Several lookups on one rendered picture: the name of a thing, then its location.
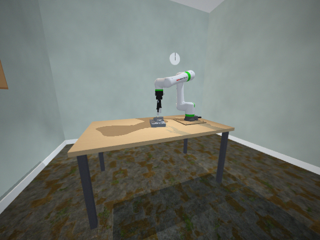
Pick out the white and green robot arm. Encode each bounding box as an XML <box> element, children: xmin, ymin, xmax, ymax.
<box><xmin>154</xmin><ymin>70</ymin><xmax>202</xmax><ymax>122</ymax></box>

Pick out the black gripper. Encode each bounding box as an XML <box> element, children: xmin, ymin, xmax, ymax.
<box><xmin>156</xmin><ymin>96</ymin><xmax>163</xmax><ymax>115</ymax></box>

